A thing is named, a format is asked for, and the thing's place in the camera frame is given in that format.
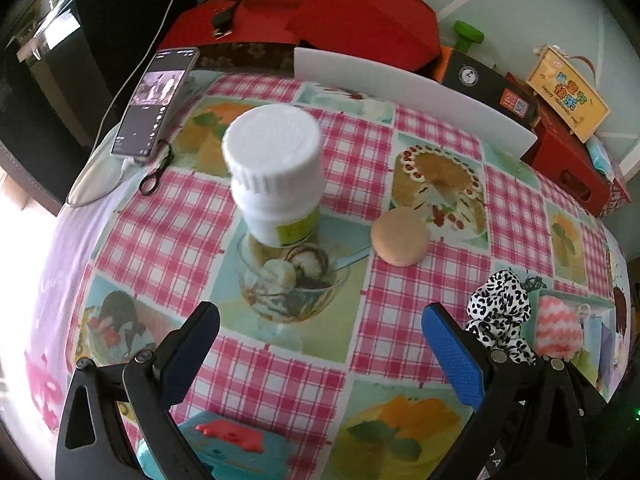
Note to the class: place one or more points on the black carton with QR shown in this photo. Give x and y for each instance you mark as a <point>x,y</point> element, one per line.
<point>458,71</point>

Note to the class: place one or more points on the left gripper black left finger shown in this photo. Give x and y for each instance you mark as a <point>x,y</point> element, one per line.
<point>92,441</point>

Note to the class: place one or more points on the smartphone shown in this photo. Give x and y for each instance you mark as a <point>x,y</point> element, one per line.
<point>139,131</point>

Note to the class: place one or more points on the green dumbbell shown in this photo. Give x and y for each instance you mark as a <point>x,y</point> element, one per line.
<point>467,35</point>

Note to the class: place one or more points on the blue wet wipes pack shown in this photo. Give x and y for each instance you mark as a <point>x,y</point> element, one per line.
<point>599,157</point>

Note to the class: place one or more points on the red gift box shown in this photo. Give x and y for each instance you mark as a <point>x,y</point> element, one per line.
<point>559,156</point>

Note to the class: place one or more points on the teal box lid tray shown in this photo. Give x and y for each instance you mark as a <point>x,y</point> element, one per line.
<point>604,388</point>

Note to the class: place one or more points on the pink white striped fluffy towel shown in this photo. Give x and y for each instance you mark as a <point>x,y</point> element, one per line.
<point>558,332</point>

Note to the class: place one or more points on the blue face mask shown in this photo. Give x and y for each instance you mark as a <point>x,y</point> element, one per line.
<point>588,357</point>

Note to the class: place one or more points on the wooden children's day box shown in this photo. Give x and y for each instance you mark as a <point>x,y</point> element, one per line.
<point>572,96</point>

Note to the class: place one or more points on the purple wipes packet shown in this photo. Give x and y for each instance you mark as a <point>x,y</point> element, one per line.
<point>606,353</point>

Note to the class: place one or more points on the black cabinet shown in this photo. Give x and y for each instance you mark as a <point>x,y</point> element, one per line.
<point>68,68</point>

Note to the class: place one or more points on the white pill bottle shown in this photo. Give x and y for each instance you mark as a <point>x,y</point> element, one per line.
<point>274,157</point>

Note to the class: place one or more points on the leopard print scrunchie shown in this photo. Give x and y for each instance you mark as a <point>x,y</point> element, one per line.
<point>496,311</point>

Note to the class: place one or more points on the large red bag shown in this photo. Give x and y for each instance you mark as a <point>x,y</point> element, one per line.
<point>399,33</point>

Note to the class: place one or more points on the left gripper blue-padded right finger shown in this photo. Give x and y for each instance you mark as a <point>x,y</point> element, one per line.
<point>503,395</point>

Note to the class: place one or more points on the white foam board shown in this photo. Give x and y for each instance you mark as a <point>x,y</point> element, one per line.
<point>411,90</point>

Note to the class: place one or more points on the beige makeup sponge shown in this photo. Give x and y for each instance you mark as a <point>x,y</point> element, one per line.
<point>400,237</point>

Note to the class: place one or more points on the teal heart toy case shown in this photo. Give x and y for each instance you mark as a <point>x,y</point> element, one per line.
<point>222,448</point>

